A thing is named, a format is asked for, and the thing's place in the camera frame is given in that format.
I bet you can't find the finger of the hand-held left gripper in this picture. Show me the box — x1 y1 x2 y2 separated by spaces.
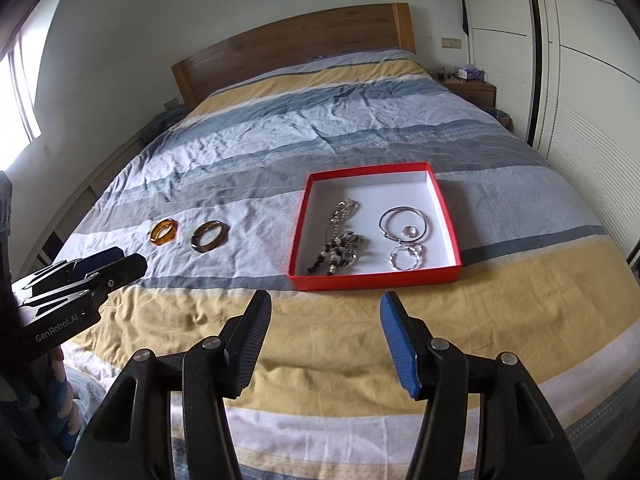
20 254 149 311
12 246 126 288

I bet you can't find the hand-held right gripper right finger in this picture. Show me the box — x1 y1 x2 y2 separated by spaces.
378 291 586 480

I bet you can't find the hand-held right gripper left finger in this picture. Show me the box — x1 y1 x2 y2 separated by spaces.
62 290 274 480

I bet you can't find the red jewelry box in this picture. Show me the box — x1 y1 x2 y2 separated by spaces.
288 162 464 292

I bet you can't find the thin twisted silver ring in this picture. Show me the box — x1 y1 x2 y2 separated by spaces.
388 242 426 272

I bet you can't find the wooden beaded bracelet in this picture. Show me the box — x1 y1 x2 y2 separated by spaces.
306 241 357 277

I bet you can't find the plain silver bangle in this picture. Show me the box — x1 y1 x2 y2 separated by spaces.
378 205 427 240

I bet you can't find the rhinestone and pearl necklace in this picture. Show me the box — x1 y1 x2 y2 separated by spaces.
320 198 362 250

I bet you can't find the person's left hand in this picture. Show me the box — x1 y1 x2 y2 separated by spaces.
47 347 84 455

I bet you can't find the amber bangle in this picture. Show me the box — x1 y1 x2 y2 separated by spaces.
150 217 180 247

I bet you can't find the dark brown bangle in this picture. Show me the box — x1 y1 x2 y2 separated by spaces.
191 220 229 255

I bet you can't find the dark grey cloth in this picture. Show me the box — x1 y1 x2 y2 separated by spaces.
142 105 189 142

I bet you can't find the window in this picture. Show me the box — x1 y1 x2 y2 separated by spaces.
0 30 44 171

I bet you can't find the striped bedspread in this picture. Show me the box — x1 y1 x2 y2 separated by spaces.
30 50 640 480

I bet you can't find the wooden nightstand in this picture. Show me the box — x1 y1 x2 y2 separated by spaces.
446 77 497 109

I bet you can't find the wooden headboard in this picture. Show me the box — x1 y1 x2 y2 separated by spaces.
171 2 417 111

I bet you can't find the white wardrobe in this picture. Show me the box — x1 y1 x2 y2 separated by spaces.
457 0 640 263

